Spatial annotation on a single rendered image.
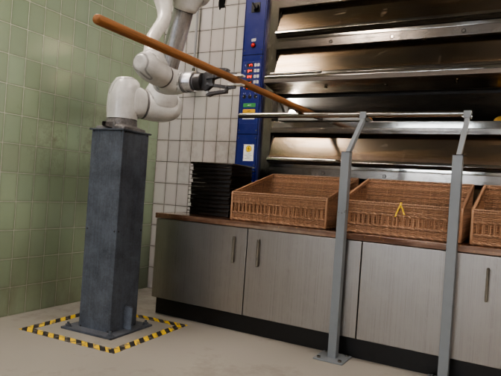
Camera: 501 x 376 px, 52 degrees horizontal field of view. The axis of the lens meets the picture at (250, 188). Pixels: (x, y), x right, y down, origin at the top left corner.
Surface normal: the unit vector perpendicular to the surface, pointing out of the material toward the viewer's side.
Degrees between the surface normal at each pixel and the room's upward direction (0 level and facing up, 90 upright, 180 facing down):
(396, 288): 90
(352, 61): 70
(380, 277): 90
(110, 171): 90
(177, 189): 90
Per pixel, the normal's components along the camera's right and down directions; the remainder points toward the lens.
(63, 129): 0.87, 0.06
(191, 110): -0.48, -0.04
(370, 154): -0.44, -0.37
